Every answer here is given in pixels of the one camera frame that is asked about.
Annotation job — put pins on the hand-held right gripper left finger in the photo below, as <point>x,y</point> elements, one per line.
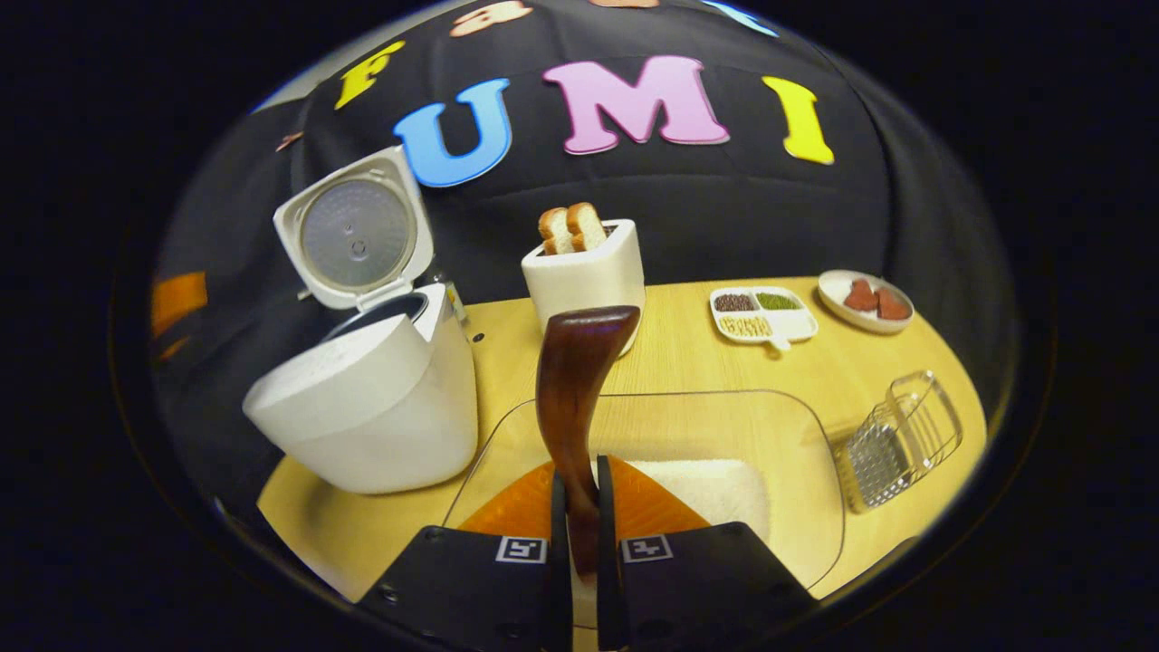
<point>471,589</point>

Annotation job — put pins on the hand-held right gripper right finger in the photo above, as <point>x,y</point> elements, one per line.
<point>697,589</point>

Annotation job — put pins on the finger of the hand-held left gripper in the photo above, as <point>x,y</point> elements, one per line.
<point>179,303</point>
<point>174,348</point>

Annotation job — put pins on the white rice cooker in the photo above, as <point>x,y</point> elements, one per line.
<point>380,426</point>

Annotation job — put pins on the brown wooden spoon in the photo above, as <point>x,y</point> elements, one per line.
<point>570,389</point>

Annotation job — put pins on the clear plastic box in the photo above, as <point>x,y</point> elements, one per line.
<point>797,435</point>

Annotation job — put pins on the copper cloth clip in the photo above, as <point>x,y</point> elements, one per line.
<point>290,140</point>

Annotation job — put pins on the small glass bottle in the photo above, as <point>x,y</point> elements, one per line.
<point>457,303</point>

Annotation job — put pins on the white divided grain dish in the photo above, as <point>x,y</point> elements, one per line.
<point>783,324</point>

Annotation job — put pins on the white round plate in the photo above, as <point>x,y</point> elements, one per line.
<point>838,303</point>

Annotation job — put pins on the white toaster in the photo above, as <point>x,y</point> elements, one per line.
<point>589,281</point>

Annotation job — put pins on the red heart-shaped food piece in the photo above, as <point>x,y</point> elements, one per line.
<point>860,297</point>
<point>893,306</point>

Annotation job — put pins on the bread slice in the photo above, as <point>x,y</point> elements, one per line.
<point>587,226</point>
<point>554,234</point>

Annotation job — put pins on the black backdrop cloth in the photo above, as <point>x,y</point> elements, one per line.
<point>724,208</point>

